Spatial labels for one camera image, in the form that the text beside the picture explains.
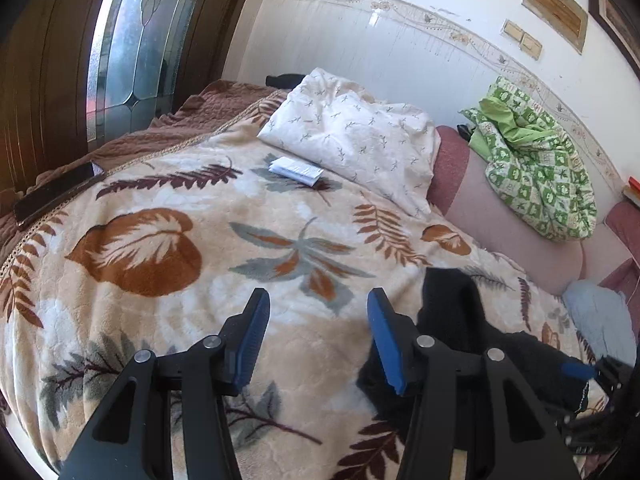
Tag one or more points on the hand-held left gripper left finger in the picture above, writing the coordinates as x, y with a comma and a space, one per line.
252, 340

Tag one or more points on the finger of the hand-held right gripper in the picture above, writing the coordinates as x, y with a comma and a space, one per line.
577, 370

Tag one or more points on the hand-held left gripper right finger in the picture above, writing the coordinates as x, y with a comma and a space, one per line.
387, 340

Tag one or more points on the black pants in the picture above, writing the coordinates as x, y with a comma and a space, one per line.
450, 305

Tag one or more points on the light blue cloth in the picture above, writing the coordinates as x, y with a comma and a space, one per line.
597, 315

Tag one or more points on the leaf-print fleece blanket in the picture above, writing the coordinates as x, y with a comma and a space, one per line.
200, 310

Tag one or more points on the pink patchwork quilt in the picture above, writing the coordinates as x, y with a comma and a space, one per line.
622, 225

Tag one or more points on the pink bolster cushion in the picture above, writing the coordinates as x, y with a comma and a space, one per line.
500, 210

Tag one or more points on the white paper booklet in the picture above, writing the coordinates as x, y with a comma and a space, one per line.
296, 170

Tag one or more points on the red book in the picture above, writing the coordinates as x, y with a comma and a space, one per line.
632, 187

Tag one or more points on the green patterned cloth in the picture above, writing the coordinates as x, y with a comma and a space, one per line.
540, 175

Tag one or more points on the white floral pillow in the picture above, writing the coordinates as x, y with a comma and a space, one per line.
360, 130

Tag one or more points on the small black object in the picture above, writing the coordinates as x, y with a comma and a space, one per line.
466, 131

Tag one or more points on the brown quilted bedspread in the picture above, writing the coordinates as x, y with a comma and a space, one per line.
210, 105

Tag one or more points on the black phone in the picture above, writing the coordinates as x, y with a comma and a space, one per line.
55, 192

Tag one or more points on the black object behind pillow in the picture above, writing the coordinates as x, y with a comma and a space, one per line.
282, 80

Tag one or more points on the stained glass panel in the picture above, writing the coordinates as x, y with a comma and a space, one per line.
135, 50

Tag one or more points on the small beige wall switch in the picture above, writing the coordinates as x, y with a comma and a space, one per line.
530, 45
513, 31

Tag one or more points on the framed wall picture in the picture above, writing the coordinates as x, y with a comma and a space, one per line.
612, 12

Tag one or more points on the large beige wall plaque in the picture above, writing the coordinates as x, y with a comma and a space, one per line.
555, 7

